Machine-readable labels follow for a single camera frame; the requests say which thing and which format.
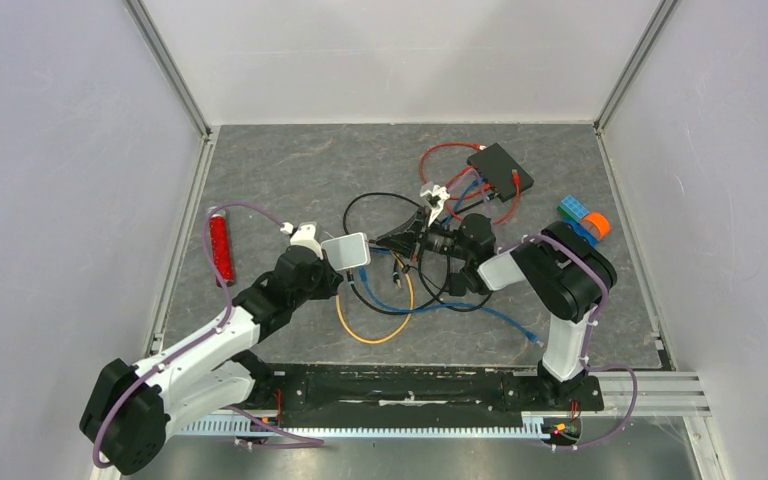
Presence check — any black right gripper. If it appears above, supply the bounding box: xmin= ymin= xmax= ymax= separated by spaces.
xmin=376 ymin=207 xmax=472 ymax=264

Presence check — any yellow ethernet cable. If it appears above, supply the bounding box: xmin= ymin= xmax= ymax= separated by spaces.
xmin=334 ymin=254 xmax=416 ymax=346

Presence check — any clear plastic box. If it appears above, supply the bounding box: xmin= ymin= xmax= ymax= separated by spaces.
xmin=321 ymin=232 xmax=371 ymax=271

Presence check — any black network switch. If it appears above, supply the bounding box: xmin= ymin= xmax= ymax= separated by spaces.
xmin=467 ymin=143 xmax=534 ymax=202

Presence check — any red ethernet cable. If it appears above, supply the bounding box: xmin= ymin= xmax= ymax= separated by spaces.
xmin=418 ymin=142 xmax=488 ymax=183
xmin=443 ymin=165 xmax=523 ymax=227

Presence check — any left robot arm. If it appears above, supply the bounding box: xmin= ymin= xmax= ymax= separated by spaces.
xmin=79 ymin=246 xmax=343 ymax=475

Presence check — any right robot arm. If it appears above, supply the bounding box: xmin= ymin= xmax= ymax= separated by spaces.
xmin=373 ymin=211 xmax=617 ymax=408

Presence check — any red glitter tube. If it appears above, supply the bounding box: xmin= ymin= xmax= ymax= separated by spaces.
xmin=208 ymin=209 xmax=236 ymax=286

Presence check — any blue lego brick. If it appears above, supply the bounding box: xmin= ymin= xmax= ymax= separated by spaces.
xmin=557 ymin=195 xmax=599 ymax=246

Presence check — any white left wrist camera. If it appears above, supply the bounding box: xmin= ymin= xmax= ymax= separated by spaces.
xmin=279 ymin=222 xmax=324 ymax=260

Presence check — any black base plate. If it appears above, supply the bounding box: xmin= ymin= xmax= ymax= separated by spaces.
xmin=239 ymin=364 xmax=604 ymax=429

